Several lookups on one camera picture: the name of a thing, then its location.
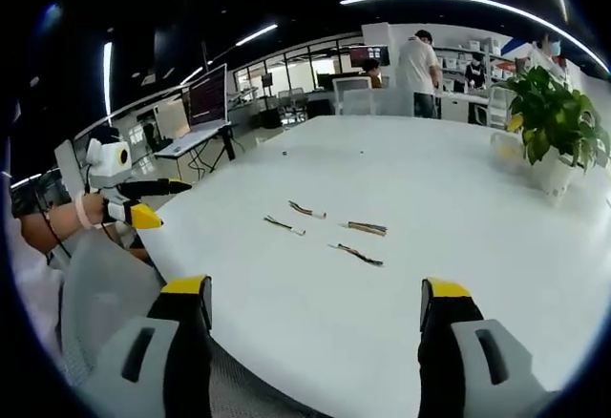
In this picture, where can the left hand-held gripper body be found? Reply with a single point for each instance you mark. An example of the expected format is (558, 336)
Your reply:
(109, 162)

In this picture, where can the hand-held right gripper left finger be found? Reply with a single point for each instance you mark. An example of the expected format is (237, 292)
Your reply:
(162, 351)

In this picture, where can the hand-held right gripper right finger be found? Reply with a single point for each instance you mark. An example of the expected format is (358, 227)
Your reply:
(458, 346)

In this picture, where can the person's left hand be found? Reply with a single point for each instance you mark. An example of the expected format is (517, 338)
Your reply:
(95, 210)

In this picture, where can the pink wristband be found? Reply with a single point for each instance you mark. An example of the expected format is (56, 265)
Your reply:
(84, 212)

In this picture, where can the white side desk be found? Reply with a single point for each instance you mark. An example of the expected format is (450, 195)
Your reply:
(195, 139)

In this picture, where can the grey mesh chair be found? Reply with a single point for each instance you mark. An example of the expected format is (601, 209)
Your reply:
(102, 294)

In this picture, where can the large monitor screen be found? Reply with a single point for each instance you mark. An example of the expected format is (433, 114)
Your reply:
(207, 98)

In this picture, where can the white plant pot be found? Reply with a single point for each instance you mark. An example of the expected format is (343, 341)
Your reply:
(556, 174)

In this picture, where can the clear plastic container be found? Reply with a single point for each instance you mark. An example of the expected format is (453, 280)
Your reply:
(507, 147)

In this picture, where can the white office chair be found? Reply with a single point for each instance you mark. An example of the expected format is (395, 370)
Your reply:
(352, 93)
(500, 105)

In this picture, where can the green potted plant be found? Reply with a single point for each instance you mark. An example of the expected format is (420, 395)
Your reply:
(554, 112)

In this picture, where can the white storage shelf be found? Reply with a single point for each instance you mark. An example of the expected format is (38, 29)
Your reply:
(470, 62)

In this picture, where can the wall screen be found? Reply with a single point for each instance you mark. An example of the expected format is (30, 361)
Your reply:
(368, 54)

